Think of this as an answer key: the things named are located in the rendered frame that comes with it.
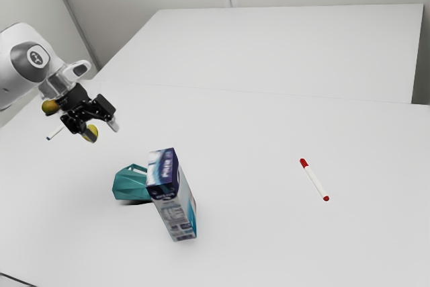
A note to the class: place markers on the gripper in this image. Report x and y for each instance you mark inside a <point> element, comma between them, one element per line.
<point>76,100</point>

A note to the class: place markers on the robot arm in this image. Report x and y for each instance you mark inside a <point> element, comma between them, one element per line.
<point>23,75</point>

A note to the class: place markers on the teal faceted mug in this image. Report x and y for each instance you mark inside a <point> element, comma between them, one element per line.
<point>129,186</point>

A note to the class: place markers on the white pen with blue cap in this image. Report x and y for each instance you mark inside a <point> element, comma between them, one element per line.
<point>53,133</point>

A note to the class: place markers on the yellow banana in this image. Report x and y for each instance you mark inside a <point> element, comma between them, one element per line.
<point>49,106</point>

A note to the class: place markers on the blue and white carton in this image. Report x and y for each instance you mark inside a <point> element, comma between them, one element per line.
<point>174,206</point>

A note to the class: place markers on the white marker with red cap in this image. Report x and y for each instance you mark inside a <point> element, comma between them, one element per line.
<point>314,179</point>

